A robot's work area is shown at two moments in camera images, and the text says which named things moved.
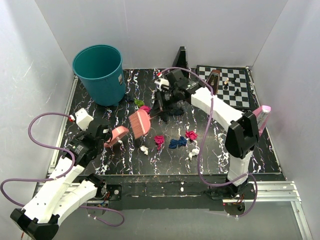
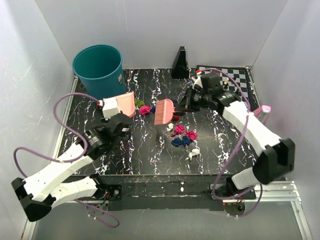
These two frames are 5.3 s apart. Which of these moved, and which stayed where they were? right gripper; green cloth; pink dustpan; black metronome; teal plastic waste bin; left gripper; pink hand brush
Moved: pink hand brush; right gripper; left gripper; pink dustpan
Stayed: green cloth; black metronome; teal plastic waste bin
